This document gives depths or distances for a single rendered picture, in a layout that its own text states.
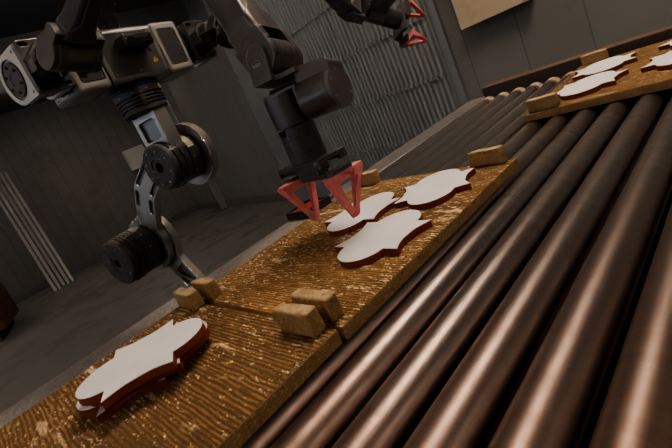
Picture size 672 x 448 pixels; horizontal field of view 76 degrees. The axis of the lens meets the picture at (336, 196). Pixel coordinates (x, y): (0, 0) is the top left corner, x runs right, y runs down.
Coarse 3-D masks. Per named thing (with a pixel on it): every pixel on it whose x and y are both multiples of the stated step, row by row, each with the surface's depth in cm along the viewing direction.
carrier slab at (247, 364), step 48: (144, 336) 59; (240, 336) 47; (288, 336) 43; (336, 336) 40; (192, 384) 41; (240, 384) 38; (288, 384) 36; (0, 432) 49; (48, 432) 44; (96, 432) 40; (144, 432) 37; (192, 432) 34; (240, 432) 33
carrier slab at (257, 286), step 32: (512, 160) 65; (480, 192) 58; (320, 224) 75; (448, 224) 52; (256, 256) 73; (288, 256) 66; (320, 256) 60; (384, 256) 51; (416, 256) 48; (224, 288) 64; (256, 288) 59; (288, 288) 54; (320, 288) 50; (352, 288) 47; (384, 288) 44; (352, 320) 41
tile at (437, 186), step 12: (432, 180) 69; (444, 180) 66; (456, 180) 64; (408, 192) 68; (420, 192) 65; (432, 192) 63; (444, 192) 61; (456, 192) 61; (396, 204) 66; (408, 204) 63; (420, 204) 61; (432, 204) 60
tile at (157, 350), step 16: (192, 320) 49; (160, 336) 48; (176, 336) 46; (192, 336) 45; (128, 352) 48; (144, 352) 46; (160, 352) 44; (176, 352) 43; (112, 368) 45; (128, 368) 44; (144, 368) 42; (160, 368) 41; (176, 368) 41; (96, 384) 43; (112, 384) 42; (128, 384) 41; (80, 400) 42; (96, 400) 41; (112, 400) 40
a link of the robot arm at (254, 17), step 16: (208, 0) 65; (224, 0) 63; (240, 0) 62; (224, 16) 63; (240, 16) 61; (256, 16) 61; (240, 32) 61; (256, 32) 60; (272, 32) 63; (240, 48) 62; (272, 48) 59; (288, 48) 61; (272, 64) 59; (288, 64) 62
